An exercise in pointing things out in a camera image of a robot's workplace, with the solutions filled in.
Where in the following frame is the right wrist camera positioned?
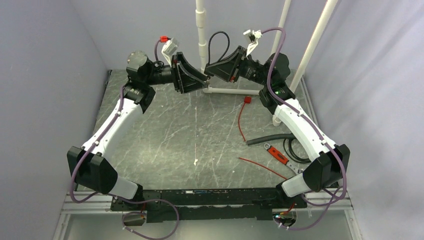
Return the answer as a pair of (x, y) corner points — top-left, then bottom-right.
(243, 29), (263, 57)

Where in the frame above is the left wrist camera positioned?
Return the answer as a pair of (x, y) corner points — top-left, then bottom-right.
(161, 37), (179, 65)

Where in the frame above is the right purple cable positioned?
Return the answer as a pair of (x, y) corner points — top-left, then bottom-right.
(259, 27), (348, 232)

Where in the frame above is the purple cable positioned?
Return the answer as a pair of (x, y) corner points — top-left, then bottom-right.
(259, 27), (348, 232)
(67, 35), (180, 240)

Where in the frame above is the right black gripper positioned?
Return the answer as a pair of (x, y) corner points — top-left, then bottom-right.
(206, 45), (272, 87)

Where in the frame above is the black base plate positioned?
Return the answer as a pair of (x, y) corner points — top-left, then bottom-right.
(110, 187), (307, 223)

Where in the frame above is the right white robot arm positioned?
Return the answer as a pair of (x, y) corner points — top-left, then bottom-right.
(204, 46), (350, 208)

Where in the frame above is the black coiled cable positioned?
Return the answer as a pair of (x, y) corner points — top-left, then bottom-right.
(283, 138), (312, 165)

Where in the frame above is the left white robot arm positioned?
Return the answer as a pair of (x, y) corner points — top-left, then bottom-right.
(66, 50), (208, 210)

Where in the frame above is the white PVC pipe frame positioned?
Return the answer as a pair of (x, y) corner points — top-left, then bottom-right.
(194, 0), (339, 127)

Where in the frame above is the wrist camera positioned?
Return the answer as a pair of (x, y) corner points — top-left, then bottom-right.
(161, 37), (179, 65)
(243, 29), (263, 57)

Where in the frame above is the black cable lock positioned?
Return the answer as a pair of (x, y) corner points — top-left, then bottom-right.
(204, 30), (231, 74)

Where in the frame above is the black corrugated hose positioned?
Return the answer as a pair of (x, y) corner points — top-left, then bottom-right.
(246, 133), (296, 147)

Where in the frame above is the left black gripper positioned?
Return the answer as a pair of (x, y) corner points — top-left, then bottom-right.
(144, 52), (208, 94)

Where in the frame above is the red handled tool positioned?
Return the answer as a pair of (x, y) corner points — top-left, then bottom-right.
(264, 143), (303, 175)

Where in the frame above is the red cable lock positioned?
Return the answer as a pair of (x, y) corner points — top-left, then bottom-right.
(237, 96), (286, 180)

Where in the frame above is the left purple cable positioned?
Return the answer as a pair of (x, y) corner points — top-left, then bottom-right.
(67, 35), (180, 240)

